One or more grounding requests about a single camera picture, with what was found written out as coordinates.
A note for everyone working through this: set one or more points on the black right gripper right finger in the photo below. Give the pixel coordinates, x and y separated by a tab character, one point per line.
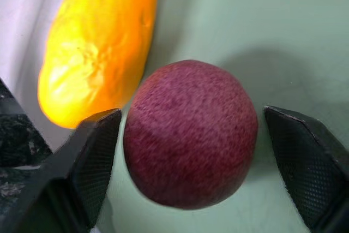
308	162

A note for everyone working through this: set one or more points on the dark speckled block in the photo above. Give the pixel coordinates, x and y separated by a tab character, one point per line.
16	137

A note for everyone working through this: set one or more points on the red apple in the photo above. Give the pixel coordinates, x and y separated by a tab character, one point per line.
191	134

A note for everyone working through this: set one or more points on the yellow orange mango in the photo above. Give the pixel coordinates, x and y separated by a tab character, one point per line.
101	50

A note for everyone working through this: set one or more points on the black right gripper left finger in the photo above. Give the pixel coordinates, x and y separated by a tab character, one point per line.
68	173

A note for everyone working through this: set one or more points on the pale green plate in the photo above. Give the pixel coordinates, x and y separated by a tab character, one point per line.
245	39

